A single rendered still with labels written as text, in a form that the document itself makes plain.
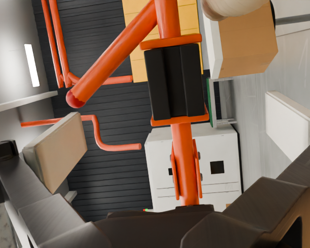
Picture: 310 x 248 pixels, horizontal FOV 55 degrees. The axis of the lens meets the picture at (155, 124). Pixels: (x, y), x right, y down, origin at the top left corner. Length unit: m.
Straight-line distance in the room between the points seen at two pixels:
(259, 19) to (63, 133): 2.03
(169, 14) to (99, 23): 10.91
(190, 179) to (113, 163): 11.40
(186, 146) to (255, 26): 1.85
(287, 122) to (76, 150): 0.13
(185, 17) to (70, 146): 7.41
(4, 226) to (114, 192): 6.37
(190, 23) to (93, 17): 4.63
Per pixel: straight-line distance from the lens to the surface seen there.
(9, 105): 8.88
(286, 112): 0.17
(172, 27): 0.30
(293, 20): 2.42
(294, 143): 0.17
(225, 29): 2.11
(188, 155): 0.32
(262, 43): 2.10
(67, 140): 0.19
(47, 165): 0.17
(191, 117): 0.30
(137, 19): 0.32
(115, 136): 11.35
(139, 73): 7.59
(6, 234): 6.53
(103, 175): 11.97
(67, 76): 8.34
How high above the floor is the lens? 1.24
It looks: 6 degrees up
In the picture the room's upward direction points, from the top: 96 degrees counter-clockwise
